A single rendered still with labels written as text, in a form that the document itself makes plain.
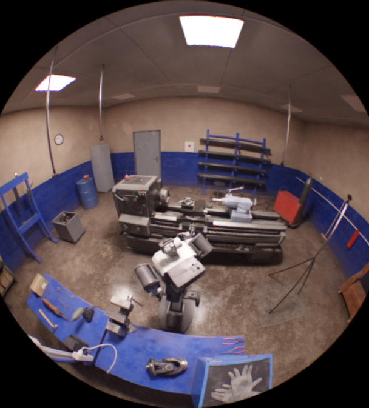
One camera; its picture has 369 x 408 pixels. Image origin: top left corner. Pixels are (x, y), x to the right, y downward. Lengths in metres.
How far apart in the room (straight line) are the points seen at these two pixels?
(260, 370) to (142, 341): 0.81
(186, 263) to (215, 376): 0.70
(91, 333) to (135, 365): 0.43
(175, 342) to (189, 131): 4.99
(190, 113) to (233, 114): 1.47
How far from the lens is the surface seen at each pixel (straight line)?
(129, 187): 2.03
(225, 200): 2.05
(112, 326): 1.11
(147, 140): 5.22
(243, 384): 0.87
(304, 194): 3.99
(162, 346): 1.20
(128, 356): 1.26
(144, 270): 0.84
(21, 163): 4.15
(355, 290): 3.66
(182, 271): 0.82
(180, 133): 4.90
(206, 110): 4.90
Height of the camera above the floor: 2.05
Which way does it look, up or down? 30 degrees down
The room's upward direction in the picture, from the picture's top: 2 degrees clockwise
